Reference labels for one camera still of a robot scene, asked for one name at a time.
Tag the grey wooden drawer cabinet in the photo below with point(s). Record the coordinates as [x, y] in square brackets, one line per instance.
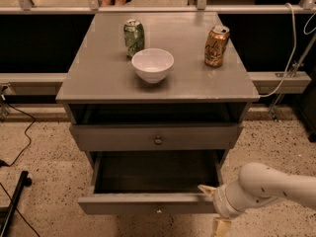
[101, 86]

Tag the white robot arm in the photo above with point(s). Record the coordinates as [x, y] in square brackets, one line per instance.
[257, 185]

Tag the grey top drawer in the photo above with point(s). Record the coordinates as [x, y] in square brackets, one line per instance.
[156, 137]

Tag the black stand leg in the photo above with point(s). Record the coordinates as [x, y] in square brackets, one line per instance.
[7, 212]

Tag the green soda can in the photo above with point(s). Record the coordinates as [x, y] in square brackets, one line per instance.
[133, 36]

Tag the white ceramic bowl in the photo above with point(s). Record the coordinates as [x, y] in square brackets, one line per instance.
[152, 65]

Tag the orange soda can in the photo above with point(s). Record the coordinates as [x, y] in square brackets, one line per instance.
[215, 45]

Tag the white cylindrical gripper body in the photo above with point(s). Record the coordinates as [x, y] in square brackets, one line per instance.
[221, 199]

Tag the grey drawer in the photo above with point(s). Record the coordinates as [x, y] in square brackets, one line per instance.
[148, 182]
[156, 137]

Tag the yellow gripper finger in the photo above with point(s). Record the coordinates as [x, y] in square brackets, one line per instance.
[209, 191]
[221, 227]

